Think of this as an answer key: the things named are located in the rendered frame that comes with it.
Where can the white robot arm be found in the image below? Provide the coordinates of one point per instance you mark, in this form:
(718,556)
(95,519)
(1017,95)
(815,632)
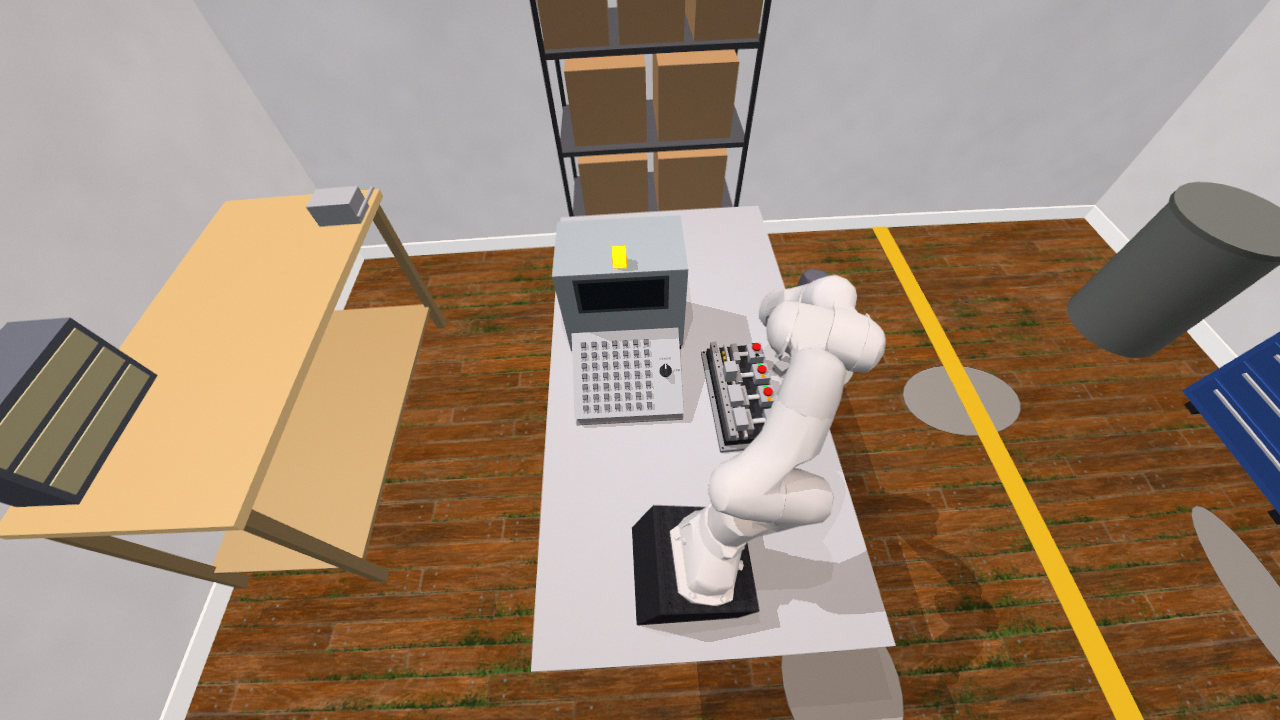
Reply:
(762,483)

